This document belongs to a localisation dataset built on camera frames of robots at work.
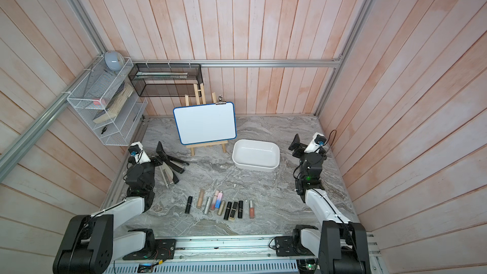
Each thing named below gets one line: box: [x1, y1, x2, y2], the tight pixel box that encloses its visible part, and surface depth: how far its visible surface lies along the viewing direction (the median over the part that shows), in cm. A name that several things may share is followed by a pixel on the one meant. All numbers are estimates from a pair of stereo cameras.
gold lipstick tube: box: [216, 200, 226, 216], surface depth 85 cm
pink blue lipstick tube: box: [214, 190, 224, 209], surface depth 87 cm
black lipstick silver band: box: [184, 195, 193, 214], surface depth 85 cm
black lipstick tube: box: [237, 200, 244, 219], surface depth 85 cm
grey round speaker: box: [103, 50, 125, 72], surface depth 84 cm
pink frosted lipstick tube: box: [210, 190, 220, 211], surface depth 86 cm
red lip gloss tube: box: [249, 200, 255, 219], surface depth 84 cm
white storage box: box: [232, 138, 281, 172], surface depth 103 cm
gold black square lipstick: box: [228, 201, 239, 221], surface depth 83 cm
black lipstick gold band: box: [223, 201, 233, 221], surface depth 84 cm
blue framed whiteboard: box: [173, 102, 238, 146], surface depth 93 cm
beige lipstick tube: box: [196, 188, 205, 209], surface depth 87 cm
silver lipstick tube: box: [204, 196, 212, 215], surface depth 85 cm
